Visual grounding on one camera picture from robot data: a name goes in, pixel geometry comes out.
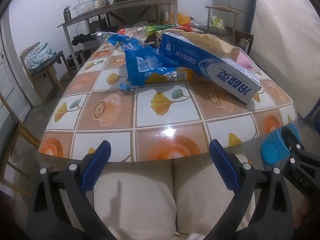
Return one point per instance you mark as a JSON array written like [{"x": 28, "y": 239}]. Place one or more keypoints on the clear plastic bowl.
[{"x": 85, "y": 7}]

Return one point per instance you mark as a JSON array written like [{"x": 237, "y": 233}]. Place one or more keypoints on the person's right trouser leg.
[{"x": 200, "y": 200}]

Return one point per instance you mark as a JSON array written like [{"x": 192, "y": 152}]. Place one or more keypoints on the wooden side table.
[{"x": 125, "y": 5}]

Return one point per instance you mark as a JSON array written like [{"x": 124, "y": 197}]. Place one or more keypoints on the yellow box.
[{"x": 180, "y": 76}]

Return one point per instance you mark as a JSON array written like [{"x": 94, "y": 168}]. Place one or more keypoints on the blue white toothpaste box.
[{"x": 212, "y": 65}]

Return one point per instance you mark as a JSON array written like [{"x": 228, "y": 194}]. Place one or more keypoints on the wooden armchair with dark seat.
[{"x": 220, "y": 31}]

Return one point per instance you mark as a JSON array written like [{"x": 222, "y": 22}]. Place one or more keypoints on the wooden chair frame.
[{"x": 15, "y": 132}]

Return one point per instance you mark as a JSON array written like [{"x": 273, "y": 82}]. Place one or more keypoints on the metal water bottle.
[{"x": 67, "y": 13}]

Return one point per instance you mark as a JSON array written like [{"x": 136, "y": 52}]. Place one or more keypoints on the brown paper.
[{"x": 212, "y": 42}]

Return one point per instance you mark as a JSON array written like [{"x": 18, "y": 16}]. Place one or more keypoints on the black bag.
[{"x": 82, "y": 38}]

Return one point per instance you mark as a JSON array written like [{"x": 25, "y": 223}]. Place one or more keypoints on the blue plastic bag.
[{"x": 142, "y": 62}]

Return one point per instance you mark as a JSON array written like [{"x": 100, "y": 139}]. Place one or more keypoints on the white mattress with blue edge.
[{"x": 287, "y": 42}]

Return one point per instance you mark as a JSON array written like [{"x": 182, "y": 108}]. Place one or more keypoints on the wooden chair with floral cloth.
[{"x": 41, "y": 65}]

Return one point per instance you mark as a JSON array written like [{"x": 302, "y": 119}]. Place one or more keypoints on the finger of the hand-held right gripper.
[{"x": 293, "y": 146}]

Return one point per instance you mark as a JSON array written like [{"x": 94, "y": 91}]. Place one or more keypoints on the yellow plastic bag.
[{"x": 185, "y": 18}]

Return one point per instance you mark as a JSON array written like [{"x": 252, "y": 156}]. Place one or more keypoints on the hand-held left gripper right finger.
[{"x": 222, "y": 165}]

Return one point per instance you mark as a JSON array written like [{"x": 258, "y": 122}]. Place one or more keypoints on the person's trouser leg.
[
  {"x": 200, "y": 200},
  {"x": 137, "y": 200}
]

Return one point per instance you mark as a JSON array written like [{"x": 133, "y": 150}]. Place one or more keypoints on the green white carton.
[{"x": 217, "y": 22}]

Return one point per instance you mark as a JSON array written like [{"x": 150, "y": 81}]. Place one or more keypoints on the green plastic wrapper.
[{"x": 160, "y": 28}]

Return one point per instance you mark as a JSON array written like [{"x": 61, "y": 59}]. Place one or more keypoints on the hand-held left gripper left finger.
[{"x": 100, "y": 160}]

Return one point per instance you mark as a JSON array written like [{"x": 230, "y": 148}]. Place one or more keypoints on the blue mesh plastic basket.
[{"x": 272, "y": 150}]

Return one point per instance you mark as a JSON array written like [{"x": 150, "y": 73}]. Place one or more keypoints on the patterned tablecloth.
[{"x": 160, "y": 120}]

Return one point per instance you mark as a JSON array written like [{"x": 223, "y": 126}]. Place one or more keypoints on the person's left trouser leg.
[{"x": 137, "y": 200}]

